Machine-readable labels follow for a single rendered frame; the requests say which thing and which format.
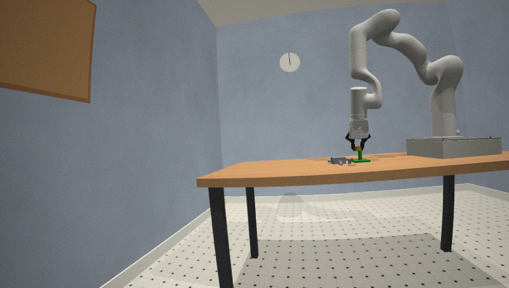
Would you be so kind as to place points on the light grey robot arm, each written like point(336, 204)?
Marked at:
point(445, 73)

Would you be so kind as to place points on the green flat plate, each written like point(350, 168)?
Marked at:
point(360, 160)

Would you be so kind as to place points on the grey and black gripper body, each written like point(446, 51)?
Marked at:
point(358, 129)

